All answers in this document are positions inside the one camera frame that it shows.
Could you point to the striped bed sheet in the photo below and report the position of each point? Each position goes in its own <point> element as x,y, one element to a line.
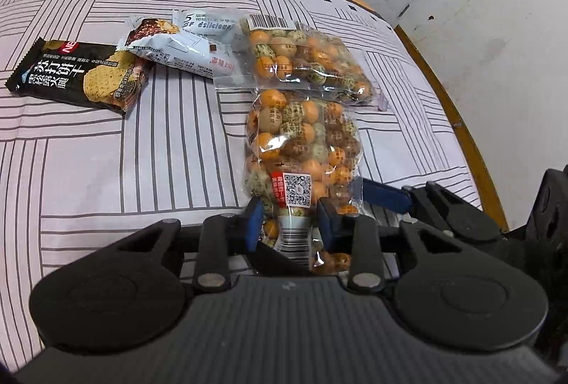
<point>133,166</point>

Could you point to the white snack bar packet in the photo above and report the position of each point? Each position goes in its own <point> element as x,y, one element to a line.
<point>177,51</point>
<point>208,26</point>

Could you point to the clear bag of coated peanuts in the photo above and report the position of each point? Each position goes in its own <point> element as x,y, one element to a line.
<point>301,60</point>
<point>293,135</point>

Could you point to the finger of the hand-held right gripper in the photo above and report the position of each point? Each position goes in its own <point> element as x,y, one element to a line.
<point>384,194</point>

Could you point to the black cracker packet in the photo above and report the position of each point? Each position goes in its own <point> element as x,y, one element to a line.
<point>66,77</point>

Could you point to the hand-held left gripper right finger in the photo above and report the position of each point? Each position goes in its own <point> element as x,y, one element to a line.
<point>325,224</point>

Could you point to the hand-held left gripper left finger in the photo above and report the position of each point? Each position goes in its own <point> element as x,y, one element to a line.
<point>255,224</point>

